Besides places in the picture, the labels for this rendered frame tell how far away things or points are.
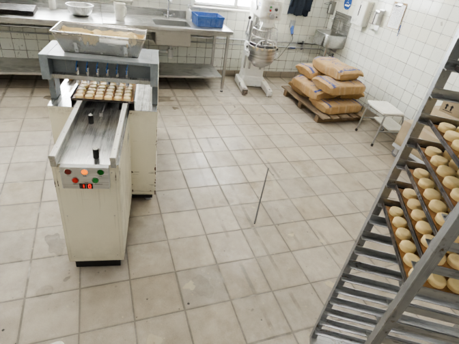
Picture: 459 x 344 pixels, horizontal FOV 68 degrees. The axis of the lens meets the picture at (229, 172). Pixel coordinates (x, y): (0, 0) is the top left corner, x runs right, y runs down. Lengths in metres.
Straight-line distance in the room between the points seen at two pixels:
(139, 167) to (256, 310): 1.36
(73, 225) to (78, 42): 1.13
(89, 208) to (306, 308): 1.50
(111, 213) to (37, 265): 0.70
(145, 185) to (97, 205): 0.83
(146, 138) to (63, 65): 0.71
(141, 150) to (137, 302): 1.08
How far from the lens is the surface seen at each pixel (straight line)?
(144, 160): 2.70
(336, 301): 1.88
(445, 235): 1.00
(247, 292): 2.40
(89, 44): 2.44
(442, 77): 1.28
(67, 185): 1.99
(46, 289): 2.47
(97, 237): 2.27
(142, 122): 2.54
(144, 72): 2.48
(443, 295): 1.21
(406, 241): 1.30
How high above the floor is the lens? 1.90
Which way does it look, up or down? 34 degrees down
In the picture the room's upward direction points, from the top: 9 degrees clockwise
